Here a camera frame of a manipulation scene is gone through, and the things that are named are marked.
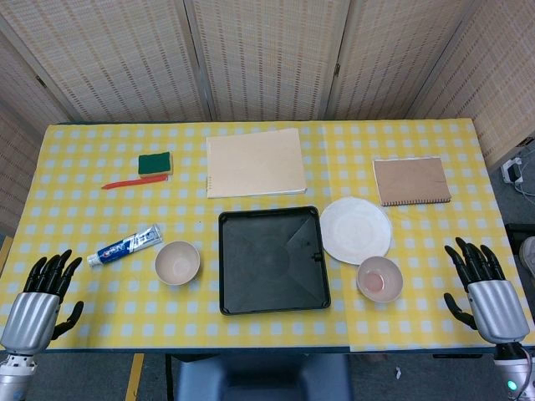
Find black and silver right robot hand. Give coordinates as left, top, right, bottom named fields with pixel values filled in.
left=443, top=236, right=531, bottom=346

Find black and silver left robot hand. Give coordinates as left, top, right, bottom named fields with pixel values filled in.
left=0, top=249, right=84, bottom=354

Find beige bowl with pink bottom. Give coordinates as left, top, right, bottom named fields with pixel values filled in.
left=356, top=256, right=405, bottom=303

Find plain beige bowl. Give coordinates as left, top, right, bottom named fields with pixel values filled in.
left=154, top=241, right=201, bottom=287

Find white round plate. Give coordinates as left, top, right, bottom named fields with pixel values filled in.
left=319, top=197, right=393, bottom=266

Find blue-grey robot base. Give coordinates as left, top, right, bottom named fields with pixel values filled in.
left=173, top=353, right=354, bottom=401

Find black square plastic tray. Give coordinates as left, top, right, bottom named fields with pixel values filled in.
left=217, top=205, right=332, bottom=317

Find black box on floor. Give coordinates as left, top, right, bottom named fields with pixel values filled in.
left=504, top=223, right=535, bottom=255

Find yellow checked tablecloth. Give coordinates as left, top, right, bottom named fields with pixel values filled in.
left=0, top=119, right=535, bottom=354

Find blue and white toothpaste tube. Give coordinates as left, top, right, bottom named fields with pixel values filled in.
left=86, top=223, right=162, bottom=268

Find white power adapter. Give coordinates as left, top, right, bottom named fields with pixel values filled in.
left=501, top=157, right=526, bottom=185

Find brown spiral notebook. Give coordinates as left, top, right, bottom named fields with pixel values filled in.
left=372, top=156, right=452, bottom=207

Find green and yellow sponge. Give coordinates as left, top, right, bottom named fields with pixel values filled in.
left=138, top=151, right=173, bottom=178

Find large beige notebook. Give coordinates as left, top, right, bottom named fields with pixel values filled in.
left=206, top=128, right=308, bottom=200

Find woven folding screen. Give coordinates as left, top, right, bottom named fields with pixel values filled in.
left=0, top=0, right=535, bottom=235

